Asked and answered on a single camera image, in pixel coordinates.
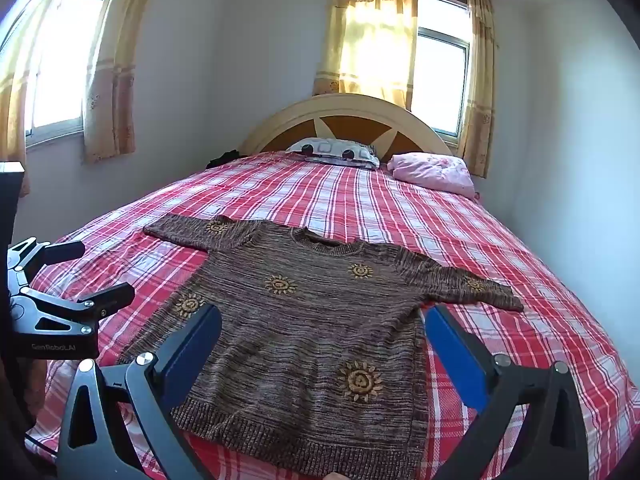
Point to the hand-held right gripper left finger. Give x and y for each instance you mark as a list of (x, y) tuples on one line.
[(192, 355)]

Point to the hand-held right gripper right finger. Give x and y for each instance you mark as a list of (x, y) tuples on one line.
[(457, 355)]

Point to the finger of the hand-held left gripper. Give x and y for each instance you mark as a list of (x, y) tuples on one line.
[(112, 297), (65, 250)]

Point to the brown knitted sweater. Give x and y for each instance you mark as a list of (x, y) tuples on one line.
[(300, 340)]

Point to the yellow curtain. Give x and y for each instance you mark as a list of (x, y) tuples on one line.
[(479, 85), (12, 110), (365, 35), (112, 85)]

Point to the red plaid bedsheet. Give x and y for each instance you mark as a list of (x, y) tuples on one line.
[(380, 210)]

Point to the dark cloth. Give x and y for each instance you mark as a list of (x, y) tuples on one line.
[(222, 159)]

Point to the pink pillow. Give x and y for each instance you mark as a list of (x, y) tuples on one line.
[(430, 172)]

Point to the side window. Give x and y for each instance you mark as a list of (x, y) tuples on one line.
[(60, 60)]

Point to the white patterned pillow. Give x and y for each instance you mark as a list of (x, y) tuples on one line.
[(335, 150)]

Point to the cream wooden headboard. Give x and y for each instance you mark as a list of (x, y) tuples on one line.
[(280, 125)]

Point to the window behind headboard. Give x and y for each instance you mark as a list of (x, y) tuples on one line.
[(440, 80)]

